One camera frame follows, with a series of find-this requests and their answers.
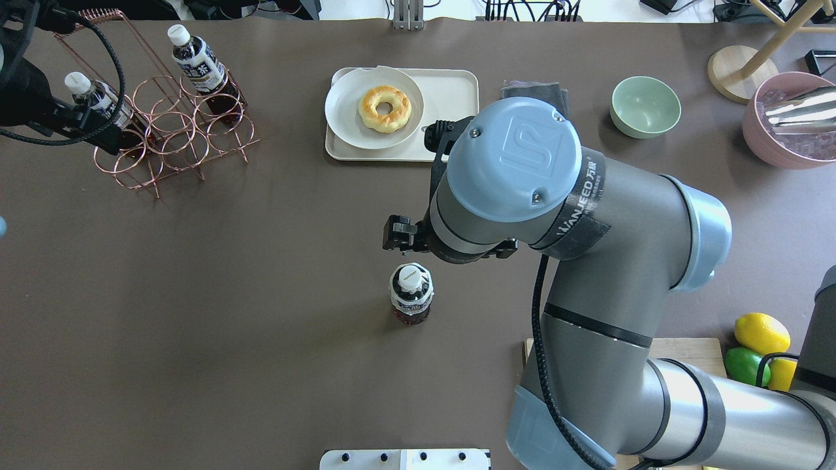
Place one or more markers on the white plate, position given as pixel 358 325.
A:
pixel 341 107

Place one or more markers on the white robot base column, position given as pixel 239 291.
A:
pixel 409 458

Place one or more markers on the yellow lemon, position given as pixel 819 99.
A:
pixel 782 373
pixel 762 333

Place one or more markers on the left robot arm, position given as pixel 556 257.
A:
pixel 30 112

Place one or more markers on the green bowl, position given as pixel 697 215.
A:
pixel 643 107

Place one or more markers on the pink bowl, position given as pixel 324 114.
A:
pixel 786 151

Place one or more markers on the wooden cutting board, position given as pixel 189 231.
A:
pixel 704 353

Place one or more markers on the dark grey cloth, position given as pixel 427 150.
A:
pixel 549 92

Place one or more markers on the copper wire bottle rack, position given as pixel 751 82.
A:
pixel 182 131

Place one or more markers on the tea bottle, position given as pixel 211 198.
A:
pixel 411 290
pixel 207 74
pixel 102 99

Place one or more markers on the wooden stand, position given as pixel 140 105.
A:
pixel 736 71

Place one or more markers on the beige tray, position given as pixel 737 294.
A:
pixel 448 95

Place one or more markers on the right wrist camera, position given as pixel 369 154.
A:
pixel 399 234

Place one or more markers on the aluminium frame post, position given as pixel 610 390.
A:
pixel 408 15

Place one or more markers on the metal scoop in bowl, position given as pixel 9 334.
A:
pixel 811 112

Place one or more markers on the green lime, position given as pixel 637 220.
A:
pixel 742 365

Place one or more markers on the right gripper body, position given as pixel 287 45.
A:
pixel 400 235

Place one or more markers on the yellow glazed donut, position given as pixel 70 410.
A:
pixel 385 109

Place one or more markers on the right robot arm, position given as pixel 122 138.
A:
pixel 624 239

